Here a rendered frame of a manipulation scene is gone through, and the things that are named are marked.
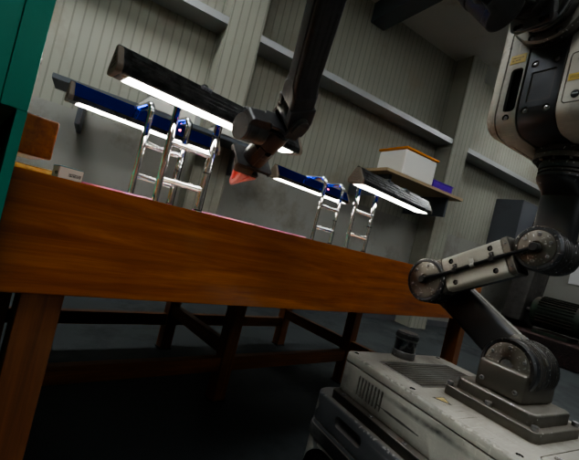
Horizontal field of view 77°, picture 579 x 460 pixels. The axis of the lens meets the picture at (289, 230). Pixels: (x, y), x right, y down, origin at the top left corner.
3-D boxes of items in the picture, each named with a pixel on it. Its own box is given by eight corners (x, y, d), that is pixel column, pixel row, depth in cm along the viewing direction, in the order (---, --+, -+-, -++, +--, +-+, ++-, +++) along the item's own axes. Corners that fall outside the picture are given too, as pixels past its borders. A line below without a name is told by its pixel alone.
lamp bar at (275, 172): (349, 204, 233) (352, 193, 233) (276, 176, 191) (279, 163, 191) (340, 203, 239) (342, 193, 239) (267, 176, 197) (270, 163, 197)
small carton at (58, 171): (81, 182, 61) (84, 171, 61) (57, 176, 59) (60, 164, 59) (73, 181, 65) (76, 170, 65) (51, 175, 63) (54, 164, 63)
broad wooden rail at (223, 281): (472, 319, 173) (481, 281, 173) (-21, 291, 52) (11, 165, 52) (447, 311, 182) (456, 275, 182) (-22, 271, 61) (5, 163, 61)
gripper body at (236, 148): (228, 146, 87) (247, 126, 83) (262, 160, 94) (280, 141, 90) (233, 167, 84) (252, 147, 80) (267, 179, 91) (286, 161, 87)
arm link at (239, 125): (312, 125, 78) (298, 98, 81) (273, 109, 69) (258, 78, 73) (278, 162, 84) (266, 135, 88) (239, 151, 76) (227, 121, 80)
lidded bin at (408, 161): (404, 186, 420) (410, 162, 420) (434, 186, 384) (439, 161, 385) (373, 173, 395) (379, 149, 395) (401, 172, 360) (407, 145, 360)
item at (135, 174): (170, 228, 144) (198, 119, 144) (118, 217, 130) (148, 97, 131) (152, 222, 158) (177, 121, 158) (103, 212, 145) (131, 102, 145)
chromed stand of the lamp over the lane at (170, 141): (222, 247, 114) (257, 109, 114) (161, 235, 101) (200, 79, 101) (194, 237, 128) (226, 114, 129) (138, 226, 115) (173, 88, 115)
